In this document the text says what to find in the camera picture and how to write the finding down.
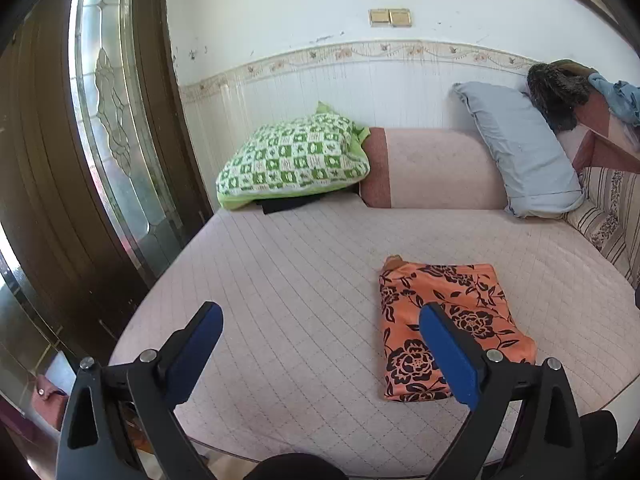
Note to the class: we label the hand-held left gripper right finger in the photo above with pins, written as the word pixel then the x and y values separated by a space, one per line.
pixel 450 355

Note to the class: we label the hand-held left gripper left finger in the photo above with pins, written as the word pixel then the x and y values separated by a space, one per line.
pixel 200 345

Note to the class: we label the orange floral shirt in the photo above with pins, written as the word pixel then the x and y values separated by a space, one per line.
pixel 400 320

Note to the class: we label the pink bag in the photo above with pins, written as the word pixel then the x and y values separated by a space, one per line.
pixel 47 402

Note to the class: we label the black folded cloth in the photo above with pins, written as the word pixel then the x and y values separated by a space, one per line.
pixel 285 205

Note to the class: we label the pink bolster cushion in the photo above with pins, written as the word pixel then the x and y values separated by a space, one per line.
pixel 435 170

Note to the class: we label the green checkered pillow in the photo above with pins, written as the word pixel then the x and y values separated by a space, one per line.
pixel 295 160

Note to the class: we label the light blue pillow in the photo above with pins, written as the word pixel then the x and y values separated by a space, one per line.
pixel 525 160

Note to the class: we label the striped floral cushion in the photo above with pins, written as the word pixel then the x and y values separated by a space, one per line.
pixel 605 210

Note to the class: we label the wooden door with leaded glass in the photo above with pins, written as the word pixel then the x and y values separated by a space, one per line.
pixel 40 160

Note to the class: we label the maroon and pink backrest cushion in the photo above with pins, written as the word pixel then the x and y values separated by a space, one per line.
pixel 600 150

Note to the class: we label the dark furry cloth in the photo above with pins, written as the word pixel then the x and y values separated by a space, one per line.
pixel 555 90

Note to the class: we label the blue crumpled cloth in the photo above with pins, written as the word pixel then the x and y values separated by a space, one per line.
pixel 622 97

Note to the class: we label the beige wall switch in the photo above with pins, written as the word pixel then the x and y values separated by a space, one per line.
pixel 401 17
pixel 380 17

